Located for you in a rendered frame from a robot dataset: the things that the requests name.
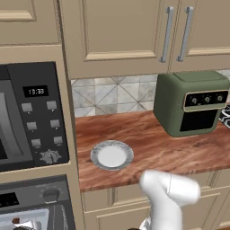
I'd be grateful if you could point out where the black and white patterned object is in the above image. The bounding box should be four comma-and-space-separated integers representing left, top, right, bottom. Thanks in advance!
217, 104, 230, 130

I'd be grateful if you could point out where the grey microwave dial knob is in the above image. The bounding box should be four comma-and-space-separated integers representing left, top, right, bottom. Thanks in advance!
40, 149, 62, 164

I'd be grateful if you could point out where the black built-in microwave oven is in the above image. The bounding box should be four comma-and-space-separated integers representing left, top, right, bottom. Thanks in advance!
0, 61, 71, 173

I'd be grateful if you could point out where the beige lower cupboard door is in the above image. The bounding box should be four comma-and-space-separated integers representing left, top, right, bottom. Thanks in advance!
181, 191, 230, 230
94, 206, 152, 230

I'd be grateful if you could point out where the beige drawer front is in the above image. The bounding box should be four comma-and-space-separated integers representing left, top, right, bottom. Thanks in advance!
81, 184, 151, 214
191, 169, 230, 196

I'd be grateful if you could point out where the white plate with grey rim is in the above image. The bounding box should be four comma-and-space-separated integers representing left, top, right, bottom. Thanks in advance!
90, 139, 135, 172

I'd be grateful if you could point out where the black oven knob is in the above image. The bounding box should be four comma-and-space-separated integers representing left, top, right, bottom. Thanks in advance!
42, 189, 61, 204

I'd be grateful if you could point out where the beige cupboard door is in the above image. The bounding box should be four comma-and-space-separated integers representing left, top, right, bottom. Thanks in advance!
0, 0, 63, 47
168, 0, 230, 74
94, 206, 152, 230
181, 191, 230, 230
58, 0, 173, 80

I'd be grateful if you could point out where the grey cupboard door handle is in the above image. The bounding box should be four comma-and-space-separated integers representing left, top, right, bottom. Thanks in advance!
158, 5, 175, 64
175, 5, 195, 63

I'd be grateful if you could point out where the green toaster oven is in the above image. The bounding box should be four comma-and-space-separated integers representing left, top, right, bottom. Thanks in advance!
153, 70, 230, 138

